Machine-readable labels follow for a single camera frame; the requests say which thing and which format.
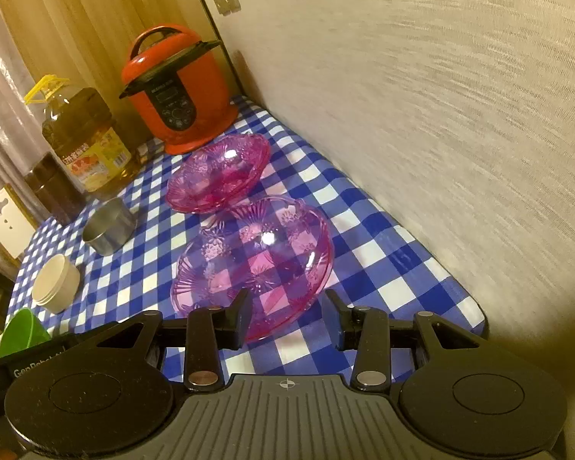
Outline brown cylindrical jar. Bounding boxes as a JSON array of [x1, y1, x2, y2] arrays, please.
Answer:
[[24, 151, 87, 226]]

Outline red electric pressure cooker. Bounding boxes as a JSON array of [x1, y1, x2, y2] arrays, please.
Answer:
[[120, 25, 239, 155]]

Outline large pink glass bowl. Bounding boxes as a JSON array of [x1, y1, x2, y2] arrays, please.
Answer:
[[170, 196, 335, 343]]

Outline small pink glass bowl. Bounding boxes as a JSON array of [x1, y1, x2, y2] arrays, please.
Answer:
[[165, 134, 271, 214]]

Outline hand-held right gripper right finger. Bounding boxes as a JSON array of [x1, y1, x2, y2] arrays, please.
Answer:
[[325, 290, 485, 392]]

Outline cooking oil bottle yellow cap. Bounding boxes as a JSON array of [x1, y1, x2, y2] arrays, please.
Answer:
[[24, 74, 135, 199]]

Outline blue white checked tablecloth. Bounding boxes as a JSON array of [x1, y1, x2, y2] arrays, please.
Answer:
[[7, 93, 490, 384]]

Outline beige curtain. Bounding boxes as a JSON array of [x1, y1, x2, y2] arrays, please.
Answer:
[[0, 0, 214, 154]]

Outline white wooden chair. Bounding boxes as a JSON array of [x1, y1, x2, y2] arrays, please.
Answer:
[[0, 184, 39, 262]]

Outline stainless steel bowl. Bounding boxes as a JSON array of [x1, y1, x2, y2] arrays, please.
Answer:
[[82, 197, 137, 257]]

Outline sheer grey curtain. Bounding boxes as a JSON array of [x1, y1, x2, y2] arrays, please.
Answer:
[[0, 0, 49, 231]]

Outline green plastic bowl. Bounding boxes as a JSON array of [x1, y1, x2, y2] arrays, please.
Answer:
[[0, 309, 51, 360]]

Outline cream plastic bowl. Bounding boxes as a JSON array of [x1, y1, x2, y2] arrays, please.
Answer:
[[31, 254, 81, 314]]

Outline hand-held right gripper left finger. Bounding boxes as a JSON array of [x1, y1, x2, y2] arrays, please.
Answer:
[[96, 290, 252, 390]]

